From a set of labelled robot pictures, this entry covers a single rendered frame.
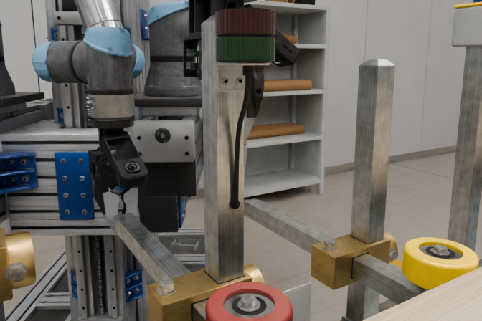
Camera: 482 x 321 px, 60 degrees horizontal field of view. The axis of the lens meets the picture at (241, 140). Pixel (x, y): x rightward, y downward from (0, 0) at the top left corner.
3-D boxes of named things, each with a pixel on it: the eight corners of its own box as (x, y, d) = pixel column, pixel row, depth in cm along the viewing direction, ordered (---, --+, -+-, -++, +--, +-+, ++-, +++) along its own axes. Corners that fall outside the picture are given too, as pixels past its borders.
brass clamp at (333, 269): (307, 274, 63) (308, 243, 62) (369, 253, 70) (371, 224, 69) (336, 293, 58) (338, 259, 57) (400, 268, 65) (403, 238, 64)
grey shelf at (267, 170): (206, 197, 353) (203, 5, 324) (291, 181, 398) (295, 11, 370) (233, 213, 315) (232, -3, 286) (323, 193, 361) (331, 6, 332)
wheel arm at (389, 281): (242, 218, 85) (242, 198, 84) (256, 215, 87) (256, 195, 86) (440, 337, 48) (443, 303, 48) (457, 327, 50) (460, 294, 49)
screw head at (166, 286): (153, 289, 48) (153, 279, 47) (171, 284, 49) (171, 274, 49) (161, 297, 46) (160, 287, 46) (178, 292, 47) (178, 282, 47)
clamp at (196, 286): (148, 323, 50) (145, 284, 49) (244, 291, 57) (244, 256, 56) (165, 351, 45) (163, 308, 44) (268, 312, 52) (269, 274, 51)
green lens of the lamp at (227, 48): (205, 60, 43) (205, 39, 43) (254, 60, 47) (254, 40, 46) (234, 60, 38) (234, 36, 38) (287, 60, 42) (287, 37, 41)
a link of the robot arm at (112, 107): (139, 94, 71) (90, 96, 67) (140, 120, 72) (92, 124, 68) (126, 91, 78) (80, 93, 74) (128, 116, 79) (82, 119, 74)
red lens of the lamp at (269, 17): (204, 36, 43) (204, 13, 43) (254, 37, 46) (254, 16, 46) (234, 32, 38) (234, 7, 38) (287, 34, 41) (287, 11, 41)
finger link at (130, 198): (130, 223, 82) (128, 178, 80) (140, 233, 77) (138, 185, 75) (114, 226, 80) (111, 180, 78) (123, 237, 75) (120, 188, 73)
